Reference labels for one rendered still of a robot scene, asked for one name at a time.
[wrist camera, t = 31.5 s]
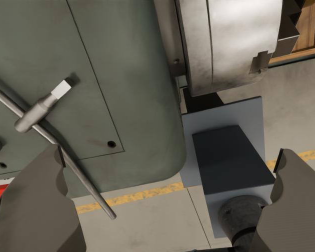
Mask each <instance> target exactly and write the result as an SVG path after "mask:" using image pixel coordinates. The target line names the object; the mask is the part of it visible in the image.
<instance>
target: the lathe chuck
mask: <svg viewBox="0 0 315 252"><path fill-rule="evenodd" d="M206 2H207V10H208V19H209V29H210V41H211V57H212V82H211V89H210V92H209V94H210V93H215V92H220V91H224V90H229V89H233V88H238V87H243V86H247V85H252V84H256V83H257V82H259V81H260V80H261V79H262V78H263V77H264V75H265V74H266V72H267V71H268V69H269V68H268V67H264V68H259V71H256V72H251V70H250V69H251V65H252V61H253V57H257V56H258V53H259V52H263V51H266V52H267V54H270V53H274V52H275V51H276V48H277V44H278V40H279V35H280V29H281V23H282V15H283V5H284V0H206Z"/></svg>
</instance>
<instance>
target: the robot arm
mask: <svg viewBox="0 0 315 252"><path fill-rule="evenodd" d="M64 168H66V164H65V160H64V156H63V153H62V149H61V145H60V143H59V144H51V145H49V146H48V147H47V148H46V149H45V150H44V151H42V152H41V153H40V154H39V155H38V156H37V157H36V158H35V159H34V160H33V161H31V162H30V163H29V164H28V165H27V166H26V167H25V168H24V169H23V170H22V171H21V172H20V173H19V174H18V175H17V176H16V177H15V178H14V179H13V180H12V181H11V182H10V183H9V185H8V186H7V187H6V189H5V190H4V191H3V193H2V194H1V196H0V252H86V250H87V246H86V242H85V238H84V235H83V231H82V227H81V224H80V220H79V217H78V213H77V210H76V206H75V203H74V201H73V200H71V199H69V198H67V197H66V195H67V193H68V187H67V184H66V180H65V177H64V173H63V170H64ZM273 173H275V175H276V179H275V182H274V185H273V188H272V191H271V194H270V199H271V201H272V204H270V205H269V204H268V203H267V202H266V201H265V200H264V199H262V198H261V197H258V196H254V195H240V196H236V197H233V198H231V199H229V200H227V201H226V202H225V203H224V204H223V205H222V206H221V207H220V208H219V210H218V214H217V216H218V220H219V224H220V226H221V228H222V230H223V231H224V233H225V234H226V236H227V237H228V239H229V240H230V242H231V245H232V247H223V248H212V249H200V250H197V249H194V250H191V251H184V252H315V171H314V170H313V169H312V168H311V167H310V166H309V165H308V164H307V163H306V162H305V161H304V160H303V159H301V158H300V157H299V156H298V155H297V154H296V153H295V152H294V151H293V150H291V149H288V148H285V149H283V148H280V151H279V154H278V157H277V161H276V164H275V167H274V170H273Z"/></svg>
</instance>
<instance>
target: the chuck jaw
mask: <svg viewBox="0 0 315 252"><path fill-rule="evenodd" d="M305 1H306V0H283V11H282V20H281V27H280V33H279V38H278V42H277V46H276V50H275V52H272V53H268V54H267V52H266V51H262V52H258V54H257V56H255V57H253V59H252V63H251V67H250V71H251V72H252V73H253V72H258V71H259V69H261V68H266V67H268V64H269V61H270V59H273V58H277V57H281V56H286V55H290V54H291V53H292V51H293V49H294V47H295V45H296V42H297V40H298V38H299V36H300V33H299V32H298V30H297V29H296V24H297V22H298V20H299V17H300V15H301V13H302V8H303V6H304V3H305Z"/></svg>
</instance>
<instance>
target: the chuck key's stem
mask: <svg viewBox="0 0 315 252"><path fill-rule="evenodd" d="M75 85H76V84H75V83H74V82H73V81H72V80H71V79H70V78H69V77H67V78H65V79H64V80H62V81H61V82H60V83H59V84H58V85H57V86H56V87H55V88H54V89H53V90H52V91H51V92H50V94H49V95H47V96H46V97H45V98H40V99H39V100H38V101H37V102H36V103H35V104H34V105H32V106H31V107H30V108H29V109H28V110H27V111H26V112H25V113H24V115H23V116H22V117H21V118H19V119H18V120H17V121H16V122H15V123H14V127H15V129H16V130H17V131H19V132H21V133H27V132H29V131H30V130H31V129H32V126H33V125H36V124H37V123H39V122H40V121H41V120H42V119H43V118H44V117H45V116H46V115H47V114H48V113H50V112H51V111H52V110H53V105H54V104H55V103H56V102H57V101H58V100H59V99H60V98H62V97H63V96H64V95H65V94H66V93H67V92H68V91H69V90H70V89H72V88H73V87H74V86H75Z"/></svg>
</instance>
